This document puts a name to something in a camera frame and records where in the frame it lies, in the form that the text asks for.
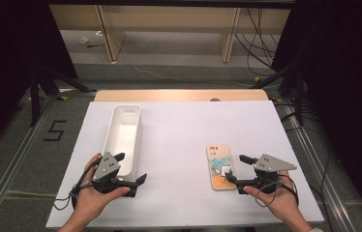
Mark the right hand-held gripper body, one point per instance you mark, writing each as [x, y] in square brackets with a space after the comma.
[272, 164]

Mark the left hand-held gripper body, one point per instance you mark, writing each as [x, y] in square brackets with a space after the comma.
[106, 166]

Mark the white plastic storage box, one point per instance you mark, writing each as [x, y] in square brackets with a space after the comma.
[122, 138]

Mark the beige printed phone case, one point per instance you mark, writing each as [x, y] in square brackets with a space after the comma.
[219, 161]

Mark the person's right hand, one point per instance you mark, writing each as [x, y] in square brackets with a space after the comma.
[282, 201]

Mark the person's left hand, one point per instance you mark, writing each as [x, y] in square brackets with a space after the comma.
[92, 201]

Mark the white table cover sheet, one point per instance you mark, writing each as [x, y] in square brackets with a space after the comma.
[175, 145]

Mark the black metal stand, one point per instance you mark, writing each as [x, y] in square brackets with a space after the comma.
[35, 96]
[299, 96]

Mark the black curtain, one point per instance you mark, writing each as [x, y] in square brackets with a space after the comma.
[8, 64]
[346, 80]

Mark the white paper scrap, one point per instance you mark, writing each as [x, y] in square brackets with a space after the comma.
[84, 40]

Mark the metal floor rail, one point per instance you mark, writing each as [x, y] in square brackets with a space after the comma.
[8, 174]
[317, 167]

